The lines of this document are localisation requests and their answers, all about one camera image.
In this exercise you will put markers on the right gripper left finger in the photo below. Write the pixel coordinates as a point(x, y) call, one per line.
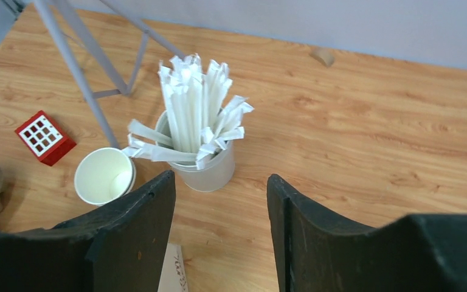
point(119, 246)

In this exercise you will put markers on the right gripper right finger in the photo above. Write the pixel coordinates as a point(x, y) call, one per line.
point(317, 249)

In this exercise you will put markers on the bundle of wrapped straws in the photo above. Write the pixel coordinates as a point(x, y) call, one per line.
point(200, 122)

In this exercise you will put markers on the red keypad box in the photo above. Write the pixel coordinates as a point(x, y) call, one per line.
point(45, 138)

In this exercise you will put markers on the kraft paper takeout bag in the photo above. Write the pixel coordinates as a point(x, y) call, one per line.
point(173, 277)

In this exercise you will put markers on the stack of paper cups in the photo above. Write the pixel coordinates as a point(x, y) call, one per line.
point(104, 175)

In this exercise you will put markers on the white straw holder cup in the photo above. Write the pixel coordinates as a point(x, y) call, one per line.
point(204, 173)

